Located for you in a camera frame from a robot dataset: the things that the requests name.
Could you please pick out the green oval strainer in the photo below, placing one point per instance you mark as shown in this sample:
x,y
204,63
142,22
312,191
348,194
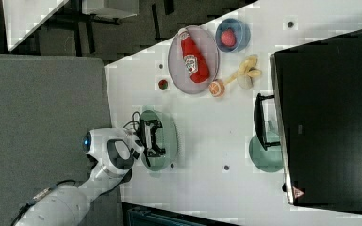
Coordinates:
x,y
166,138

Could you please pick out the grey round plate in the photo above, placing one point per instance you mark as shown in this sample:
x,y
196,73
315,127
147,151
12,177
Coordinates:
x,y
177,69

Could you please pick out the green mug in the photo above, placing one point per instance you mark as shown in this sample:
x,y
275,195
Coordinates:
x,y
270,159

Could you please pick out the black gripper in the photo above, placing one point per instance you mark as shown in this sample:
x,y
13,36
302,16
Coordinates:
x,y
147,135

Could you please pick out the blue bowl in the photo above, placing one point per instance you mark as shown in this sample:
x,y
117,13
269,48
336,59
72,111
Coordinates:
x,y
241,31

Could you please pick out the orange slice toy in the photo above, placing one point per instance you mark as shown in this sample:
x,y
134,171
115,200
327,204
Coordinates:
x,y
216,88

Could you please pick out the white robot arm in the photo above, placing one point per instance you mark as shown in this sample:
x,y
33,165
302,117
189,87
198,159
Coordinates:
x,y
114,150

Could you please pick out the grey side table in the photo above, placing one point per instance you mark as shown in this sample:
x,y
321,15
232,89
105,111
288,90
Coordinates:
x,y
47,105

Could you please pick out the yellow peeled toy banana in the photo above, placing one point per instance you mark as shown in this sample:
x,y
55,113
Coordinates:
x,y
245,73

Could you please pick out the small red toy strawberry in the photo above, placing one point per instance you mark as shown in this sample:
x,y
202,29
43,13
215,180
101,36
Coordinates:
x,y
163,84

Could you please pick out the black toaster oven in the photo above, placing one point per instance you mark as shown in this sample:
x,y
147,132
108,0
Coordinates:
x,y
317,91

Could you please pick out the pink toy strawberry in bowl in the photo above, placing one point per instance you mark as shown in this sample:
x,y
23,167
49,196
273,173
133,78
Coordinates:
x,y
228,38

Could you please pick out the red ketchup bottle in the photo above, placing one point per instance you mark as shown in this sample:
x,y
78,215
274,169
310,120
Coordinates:
x,y
194,61

